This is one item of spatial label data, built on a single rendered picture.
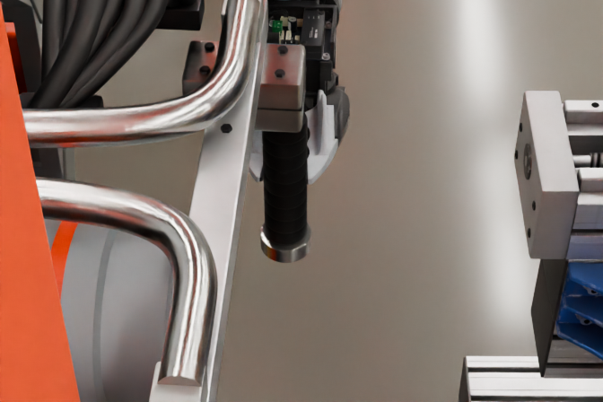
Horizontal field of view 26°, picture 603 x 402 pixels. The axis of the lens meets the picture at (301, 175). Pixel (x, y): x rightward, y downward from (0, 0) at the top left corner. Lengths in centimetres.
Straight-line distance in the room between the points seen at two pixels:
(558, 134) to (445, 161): 109
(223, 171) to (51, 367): 53
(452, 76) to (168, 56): 54
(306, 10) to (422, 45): 139
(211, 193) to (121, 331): 12
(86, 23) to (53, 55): 3
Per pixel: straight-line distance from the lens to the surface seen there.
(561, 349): 133
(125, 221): 80
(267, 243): 110
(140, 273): 89
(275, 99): 98
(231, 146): 87
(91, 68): 91
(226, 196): 84
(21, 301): 30
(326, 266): 211
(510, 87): 246
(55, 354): 34
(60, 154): 118
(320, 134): 106
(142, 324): 88
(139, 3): 91
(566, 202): 117
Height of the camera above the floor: 158
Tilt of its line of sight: 44 degrees down
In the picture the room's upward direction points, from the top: straight up
